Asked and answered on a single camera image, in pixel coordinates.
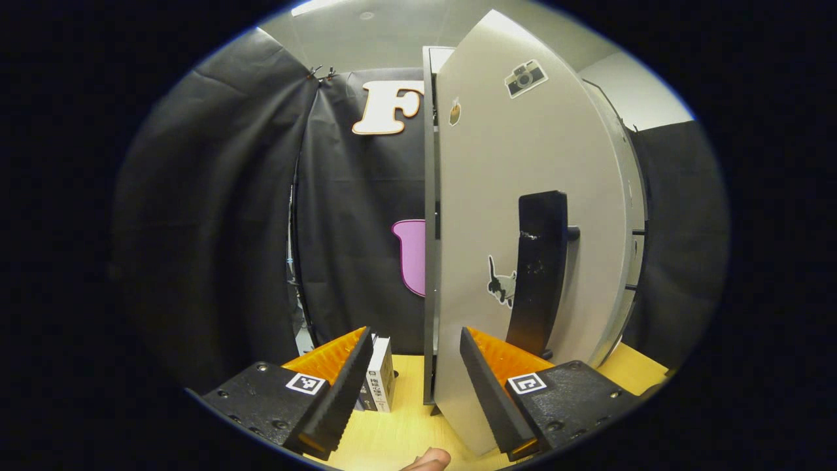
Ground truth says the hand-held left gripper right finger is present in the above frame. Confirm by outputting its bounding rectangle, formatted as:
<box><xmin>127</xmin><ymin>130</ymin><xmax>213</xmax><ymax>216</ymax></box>
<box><xmin>459</xmin><ymin>326</ymin><xmax>645</xmax><ymax>462</ymax></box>

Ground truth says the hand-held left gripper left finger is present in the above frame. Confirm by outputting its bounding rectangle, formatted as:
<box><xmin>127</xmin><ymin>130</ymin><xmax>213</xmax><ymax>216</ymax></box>
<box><xmin>199</xmin><ymin>326</ymin><xmax>375</xmax><ymax>460</ymax></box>

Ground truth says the white cabinet door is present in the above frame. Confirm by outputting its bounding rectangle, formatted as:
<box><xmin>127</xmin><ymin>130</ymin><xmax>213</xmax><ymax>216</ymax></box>
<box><xmin>581</xmin><ymin>77</ymin><xmax>649</xmax><ymax>368</ymax></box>
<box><xmin>433</xmin><ymin>8</ymin><xmax>630</xmax><ymax>457</ymax></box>

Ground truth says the white grey cabinet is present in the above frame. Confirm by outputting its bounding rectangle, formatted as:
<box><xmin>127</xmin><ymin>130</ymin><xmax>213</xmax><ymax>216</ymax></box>
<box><xmin>422</xmin><ymin>44</ymin><xmax>457</xmax><ymax>406</ymax></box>

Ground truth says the small white black box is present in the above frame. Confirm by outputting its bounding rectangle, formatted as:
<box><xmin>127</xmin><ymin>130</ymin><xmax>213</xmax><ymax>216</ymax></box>
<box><xmin>356</xmin><ymin>334</ymin><xmax>397</xmax><ymax>414</ymax></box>

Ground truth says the black backdrop cloth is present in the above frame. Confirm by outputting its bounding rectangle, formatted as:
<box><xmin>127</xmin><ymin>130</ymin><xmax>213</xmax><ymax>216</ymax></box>
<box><xmin>108</xmin><ymin>26</ymin><xmax>730</xmax><ymax>393</ymax></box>

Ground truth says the black door handle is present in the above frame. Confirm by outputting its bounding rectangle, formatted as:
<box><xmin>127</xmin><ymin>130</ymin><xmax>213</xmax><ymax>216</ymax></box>
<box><xmin>505</xmin><ymin>190</ymin><xmax>581</xmax><ymax>359</ymax></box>

